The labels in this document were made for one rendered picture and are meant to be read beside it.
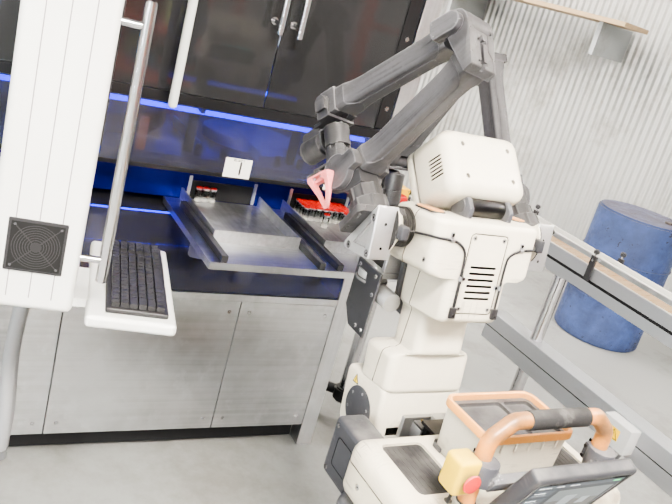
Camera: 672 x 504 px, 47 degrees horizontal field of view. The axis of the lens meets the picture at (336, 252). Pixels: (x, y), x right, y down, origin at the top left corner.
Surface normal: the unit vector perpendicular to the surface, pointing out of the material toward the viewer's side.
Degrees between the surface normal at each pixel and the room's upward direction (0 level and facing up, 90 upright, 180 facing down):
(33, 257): 90
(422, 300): 90
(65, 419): 90
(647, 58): 90
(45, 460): 0
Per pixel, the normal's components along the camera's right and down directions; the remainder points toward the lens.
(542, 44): -0.71, 0.04
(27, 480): 0.26, -0.91
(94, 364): 0.43, 0.40
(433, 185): -0.86, -0.07
